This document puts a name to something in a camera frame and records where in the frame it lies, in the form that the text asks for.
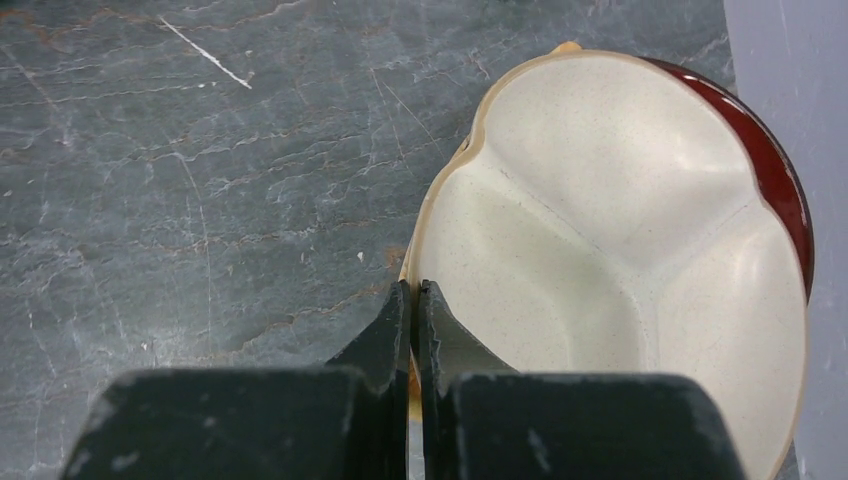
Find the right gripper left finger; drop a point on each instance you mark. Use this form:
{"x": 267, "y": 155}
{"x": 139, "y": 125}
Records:
{"x": 345, "y": 419}

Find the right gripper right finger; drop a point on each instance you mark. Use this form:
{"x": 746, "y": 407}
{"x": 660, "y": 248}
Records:
{"x": 483, "y": 420}

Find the cream plate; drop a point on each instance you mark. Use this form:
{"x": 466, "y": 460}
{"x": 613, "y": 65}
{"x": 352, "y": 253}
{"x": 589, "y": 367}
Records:
{"x": 609, "y": 219}

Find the red rimmed plate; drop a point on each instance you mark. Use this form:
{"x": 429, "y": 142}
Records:
{"x": 777, "y": 179}

